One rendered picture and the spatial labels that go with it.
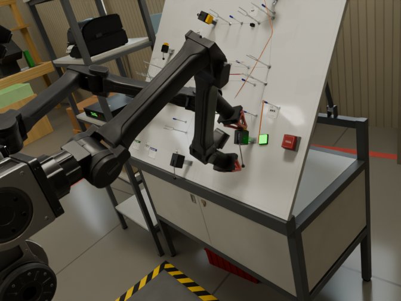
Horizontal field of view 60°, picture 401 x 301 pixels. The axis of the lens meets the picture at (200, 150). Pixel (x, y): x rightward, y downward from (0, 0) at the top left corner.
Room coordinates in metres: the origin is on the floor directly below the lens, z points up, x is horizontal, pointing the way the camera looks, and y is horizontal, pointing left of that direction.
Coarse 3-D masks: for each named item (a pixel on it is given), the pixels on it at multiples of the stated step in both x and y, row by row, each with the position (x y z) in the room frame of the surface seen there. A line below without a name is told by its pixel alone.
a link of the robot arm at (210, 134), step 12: (204, 72) 0.91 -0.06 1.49; (216, 72) 0.85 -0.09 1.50; (228, 72) 0.87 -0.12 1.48; (204, 84) 0.89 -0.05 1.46; (216, 84) 0.86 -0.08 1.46; (204, 96) 0.91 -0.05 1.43; (216, 96) 0.93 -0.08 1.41; (204, 108) 0.92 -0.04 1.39; (204, 120) 0.94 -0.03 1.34; (204, 132) 0.97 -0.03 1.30; (192, 144) 1.03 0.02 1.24; (204, 144) 0.99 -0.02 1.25; (204, 156) 1.01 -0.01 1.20
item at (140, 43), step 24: (24, 0) 2.42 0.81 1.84; (48, 0) 2.50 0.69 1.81; (96, 0) 2.68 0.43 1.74; (144, 0) 2.25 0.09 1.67; (72, 24) 1.98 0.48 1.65; (144, 24) 2.26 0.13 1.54; (48, 48) 2.43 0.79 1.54; (120, 48) 2.14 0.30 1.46; (120, 72) 2.70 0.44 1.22; (72, 96) 2.44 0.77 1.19; (96, 120) 2.18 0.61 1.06; (144, 192) 2.52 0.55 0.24; (120, 216) 2.43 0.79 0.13; (144, 216) 1.98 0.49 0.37
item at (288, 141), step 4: (284, 136) 1.13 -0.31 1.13; (288, 136) 1.12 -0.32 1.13; (292, 136) 1.11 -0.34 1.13; (296, 136) 1.10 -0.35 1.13; (284, 140) 1.12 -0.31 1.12; (288, 140) 1.11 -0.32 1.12; (292, 140) 1.10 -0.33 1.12; (284, 144) 1.12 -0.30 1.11; (288, 144) 1.10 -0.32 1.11; (292, 144) 1.09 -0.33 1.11; (288, 148) 1.09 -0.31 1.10; (292, 148) 1.08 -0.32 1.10
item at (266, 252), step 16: (208, 208) 1.42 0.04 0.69; (224, 208) 1.32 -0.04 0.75; (208, 224) 1.46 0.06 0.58; (224, 224) 1.34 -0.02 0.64; (240, 224) 1.24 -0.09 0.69; (256, 224) 1.16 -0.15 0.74; (224, 240) 1.37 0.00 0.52; (240, 240) 1.27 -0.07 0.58; (256, 240) 1.18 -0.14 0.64; (272, 240) 1.10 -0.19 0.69; (240, 256) 1.29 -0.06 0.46; (256, 256) 1.20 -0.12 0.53; (272, 256) 1.11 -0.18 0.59; (288, 256) 1.04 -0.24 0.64; (256, 272) 1.22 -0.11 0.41; (272, 272) 1.13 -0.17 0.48; (288, 272) 1.05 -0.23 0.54; (288, 288) 1.06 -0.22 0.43
